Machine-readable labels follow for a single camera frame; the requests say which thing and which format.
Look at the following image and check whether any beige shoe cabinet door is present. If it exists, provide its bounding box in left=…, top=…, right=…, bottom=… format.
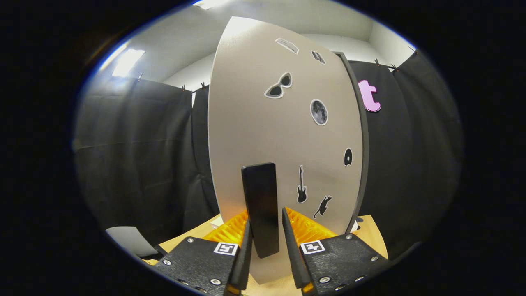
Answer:
left=208, top=16, right=364, bottom=285

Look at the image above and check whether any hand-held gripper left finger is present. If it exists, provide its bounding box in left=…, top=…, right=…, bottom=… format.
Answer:
left=153, top=211, right=253, bottom=296

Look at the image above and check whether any black door handle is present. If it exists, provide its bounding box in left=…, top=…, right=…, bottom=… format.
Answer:
left=241, top=162, right=281, bottom=259

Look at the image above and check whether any ceiling light panel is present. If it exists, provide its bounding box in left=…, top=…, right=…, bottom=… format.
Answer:
left=112, top=49, right=145, bottom=78
left=193, top=0, right=231, bottom=9

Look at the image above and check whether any dark grey shoe cabinet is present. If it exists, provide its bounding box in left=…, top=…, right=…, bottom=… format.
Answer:
left=333, top=51, right=370, bottom=235

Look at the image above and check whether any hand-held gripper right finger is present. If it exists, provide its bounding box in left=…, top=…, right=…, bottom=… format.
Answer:
left=281, top=207, right=391, bottom=296

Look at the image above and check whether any black backdrop cloth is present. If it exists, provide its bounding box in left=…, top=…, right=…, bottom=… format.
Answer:
left=74, top=49, right=463, bottom=259

